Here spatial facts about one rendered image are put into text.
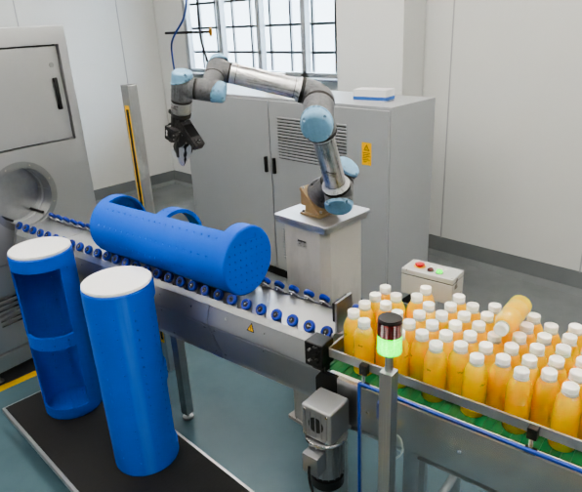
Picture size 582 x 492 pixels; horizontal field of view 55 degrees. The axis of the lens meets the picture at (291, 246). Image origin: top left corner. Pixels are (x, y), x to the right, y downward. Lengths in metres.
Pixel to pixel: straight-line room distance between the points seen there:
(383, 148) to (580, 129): 1.46
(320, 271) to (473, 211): 2.54
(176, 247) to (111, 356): 0.50
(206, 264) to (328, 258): 0.57
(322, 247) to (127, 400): 1.03
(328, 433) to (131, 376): 0.93
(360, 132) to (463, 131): 1.28
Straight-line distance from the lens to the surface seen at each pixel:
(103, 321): 2.30
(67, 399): 3.30
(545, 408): 1.68
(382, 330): 1.45
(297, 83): 2.14
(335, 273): 2.53
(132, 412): 2.51
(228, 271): 2.16
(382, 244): 3.78
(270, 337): 2.13
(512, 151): 4.59
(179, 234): 2.32
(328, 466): 1.92
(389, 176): 3.63
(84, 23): 7.14
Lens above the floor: 1.97
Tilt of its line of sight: 22 degrees down
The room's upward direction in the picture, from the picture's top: 3 degrees counter-clockwise
